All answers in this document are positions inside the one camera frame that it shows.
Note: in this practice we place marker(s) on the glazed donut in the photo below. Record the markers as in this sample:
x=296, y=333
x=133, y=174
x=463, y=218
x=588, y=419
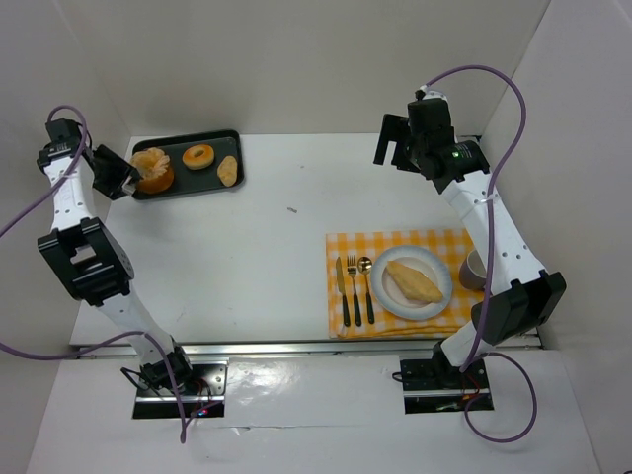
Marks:
x=198, y=157

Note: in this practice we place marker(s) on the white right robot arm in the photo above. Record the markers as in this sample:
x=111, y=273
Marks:
x=520, y=294

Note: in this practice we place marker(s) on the black serving tray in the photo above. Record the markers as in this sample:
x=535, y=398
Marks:
x=224, y=142

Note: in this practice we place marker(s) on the gold knife black handle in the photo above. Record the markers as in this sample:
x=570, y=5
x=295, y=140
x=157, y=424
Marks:
x=342, y=290

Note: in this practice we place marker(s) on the gold spoon black handle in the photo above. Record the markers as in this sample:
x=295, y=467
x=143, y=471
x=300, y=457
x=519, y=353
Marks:
x=364, y=265

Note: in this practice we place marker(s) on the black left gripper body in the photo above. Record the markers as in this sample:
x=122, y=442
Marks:
x=115, y=174

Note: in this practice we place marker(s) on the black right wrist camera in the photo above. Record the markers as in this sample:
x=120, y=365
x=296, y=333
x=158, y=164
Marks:
x=428, y=115

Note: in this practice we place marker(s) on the long oval bread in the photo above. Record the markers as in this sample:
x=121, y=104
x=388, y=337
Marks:
x=414, y=285

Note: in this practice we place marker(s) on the yellow checkered cloth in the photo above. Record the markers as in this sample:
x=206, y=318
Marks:
x=450, y=245

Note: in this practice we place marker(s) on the orange flower-shaped bread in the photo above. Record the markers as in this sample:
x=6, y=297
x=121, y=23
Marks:
x=155, y=169

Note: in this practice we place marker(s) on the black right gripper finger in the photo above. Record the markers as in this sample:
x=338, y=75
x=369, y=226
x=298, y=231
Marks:
x=403, y=159
x=393, y=129

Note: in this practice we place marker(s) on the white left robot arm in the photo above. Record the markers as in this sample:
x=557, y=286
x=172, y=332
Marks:
x=91, y=264

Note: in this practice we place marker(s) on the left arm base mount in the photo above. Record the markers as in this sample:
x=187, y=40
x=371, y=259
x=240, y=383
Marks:
x=203, y=396

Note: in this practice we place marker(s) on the aluminium rail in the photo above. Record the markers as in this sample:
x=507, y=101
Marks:
x=529, y=341

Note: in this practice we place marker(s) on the gold fork black handle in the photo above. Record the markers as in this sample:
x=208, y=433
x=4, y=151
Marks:
x=352, y=271

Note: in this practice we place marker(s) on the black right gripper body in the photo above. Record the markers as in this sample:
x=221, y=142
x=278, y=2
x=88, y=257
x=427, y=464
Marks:
x=390, y=140

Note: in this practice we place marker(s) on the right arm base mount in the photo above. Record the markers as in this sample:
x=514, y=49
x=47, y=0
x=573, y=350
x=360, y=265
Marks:
x=425, y=391

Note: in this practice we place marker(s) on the grey mug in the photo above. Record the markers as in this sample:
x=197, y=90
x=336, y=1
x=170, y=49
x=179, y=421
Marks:
x=472, y=273

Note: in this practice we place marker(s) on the white plate blue rim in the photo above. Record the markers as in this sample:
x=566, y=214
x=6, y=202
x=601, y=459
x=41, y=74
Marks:
x=390, y=296

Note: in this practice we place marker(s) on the small oval bread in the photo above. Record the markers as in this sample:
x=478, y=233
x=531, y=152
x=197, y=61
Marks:
x=227, y=171

